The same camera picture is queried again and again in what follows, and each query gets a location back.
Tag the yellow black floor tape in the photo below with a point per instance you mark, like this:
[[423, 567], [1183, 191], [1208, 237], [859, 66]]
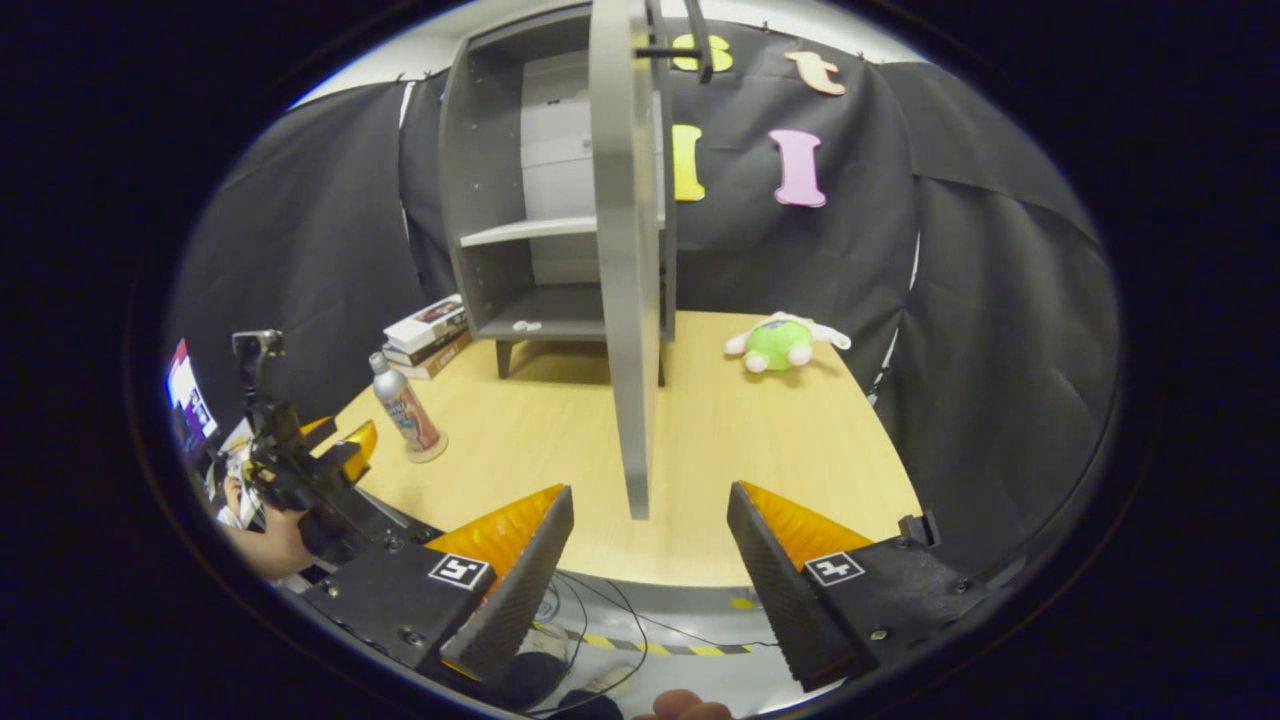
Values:
[[690, 649]]

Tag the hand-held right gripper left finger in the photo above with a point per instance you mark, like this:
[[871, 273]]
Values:
[[520, 590]]

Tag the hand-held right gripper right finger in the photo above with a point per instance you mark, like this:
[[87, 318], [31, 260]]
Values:
[[780, 590]]

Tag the white book with portrait cover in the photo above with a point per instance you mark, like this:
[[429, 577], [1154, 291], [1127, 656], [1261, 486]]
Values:
[[425, 320]]

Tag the white paper sheets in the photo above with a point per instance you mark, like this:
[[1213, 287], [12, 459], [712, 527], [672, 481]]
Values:
[[235, 450]]

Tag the black backdrop cloth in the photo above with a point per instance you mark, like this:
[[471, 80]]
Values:
[[980, 350]]

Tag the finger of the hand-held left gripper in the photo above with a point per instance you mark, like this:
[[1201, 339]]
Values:
[[315, 427], [358, 445]]

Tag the grey cabinet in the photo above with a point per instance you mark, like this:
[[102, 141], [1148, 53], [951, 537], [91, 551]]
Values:
[[480, 150]]

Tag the dark book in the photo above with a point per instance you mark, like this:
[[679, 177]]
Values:
[[430, 347]]

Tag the silver bottle with printed label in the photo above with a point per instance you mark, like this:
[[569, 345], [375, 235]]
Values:
[[405, 405]]

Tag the tan book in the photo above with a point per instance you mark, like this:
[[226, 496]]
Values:
[[440, 362]]

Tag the computer monitor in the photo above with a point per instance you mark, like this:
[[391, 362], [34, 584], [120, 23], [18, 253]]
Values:
[[190, 395]]

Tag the green plush toy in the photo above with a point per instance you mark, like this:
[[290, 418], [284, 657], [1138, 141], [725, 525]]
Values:
[[780, 345]]

